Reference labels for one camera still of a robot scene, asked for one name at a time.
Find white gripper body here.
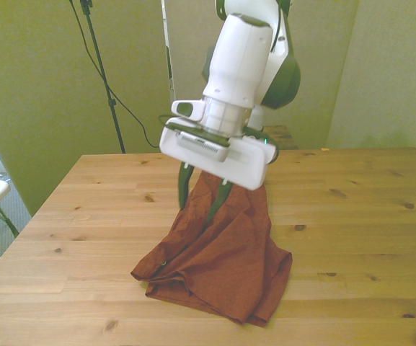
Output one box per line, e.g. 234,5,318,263
159,124,277,191

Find small wooden pedestal table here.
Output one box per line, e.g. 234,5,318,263
263,125,298,151

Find black stand cable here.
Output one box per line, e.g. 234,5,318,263
68,0,161,149

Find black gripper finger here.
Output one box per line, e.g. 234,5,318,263
205,179,235,223
177,164,195,211

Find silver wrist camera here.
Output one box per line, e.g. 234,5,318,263
166,121,252,162

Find rust red shorts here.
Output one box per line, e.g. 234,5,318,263
130,171,293,328

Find black tripod pole stand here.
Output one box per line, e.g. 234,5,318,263
79,0,127,154

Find white vertical post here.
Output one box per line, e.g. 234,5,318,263
160,0,177,105

